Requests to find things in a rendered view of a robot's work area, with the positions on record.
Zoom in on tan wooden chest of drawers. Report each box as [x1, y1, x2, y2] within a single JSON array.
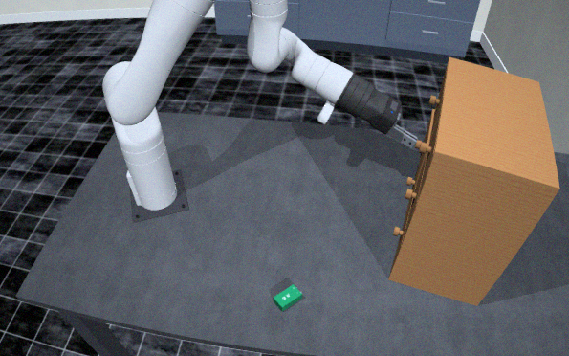
[[388, 57, 559, 306]]

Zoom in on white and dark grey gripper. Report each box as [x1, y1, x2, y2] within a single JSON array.
[[315, 62, 418, 148]]

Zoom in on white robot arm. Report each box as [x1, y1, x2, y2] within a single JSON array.
[[102, 0, 331, 210]]

